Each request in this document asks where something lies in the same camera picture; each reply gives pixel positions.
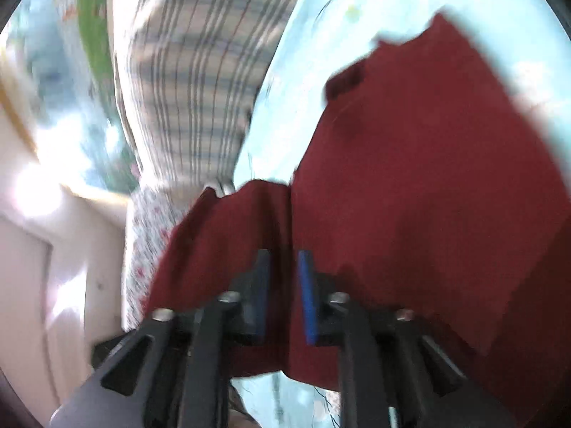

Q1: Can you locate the pink floral quilt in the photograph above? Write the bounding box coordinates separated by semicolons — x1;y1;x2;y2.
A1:
120;185;206;335

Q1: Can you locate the plaid quilt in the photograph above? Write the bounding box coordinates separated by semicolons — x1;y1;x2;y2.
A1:
111;0;313;197

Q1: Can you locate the white door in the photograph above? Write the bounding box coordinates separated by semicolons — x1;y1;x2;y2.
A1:
0;216;56;415

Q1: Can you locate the framed landscape painting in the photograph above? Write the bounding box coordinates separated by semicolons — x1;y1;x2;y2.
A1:
0;0;143;197

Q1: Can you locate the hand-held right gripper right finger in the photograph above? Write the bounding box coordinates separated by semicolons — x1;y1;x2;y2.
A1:
298;250;518;428

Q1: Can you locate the dark red knit sweater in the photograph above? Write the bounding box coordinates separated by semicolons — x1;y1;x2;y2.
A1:
147;12;571;428

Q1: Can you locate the light blue floral bedsheet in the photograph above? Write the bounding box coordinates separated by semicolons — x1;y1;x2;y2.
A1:
232;0;571;428

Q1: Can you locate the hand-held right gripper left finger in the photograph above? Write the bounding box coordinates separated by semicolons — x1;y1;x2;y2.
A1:
49;249;272;428

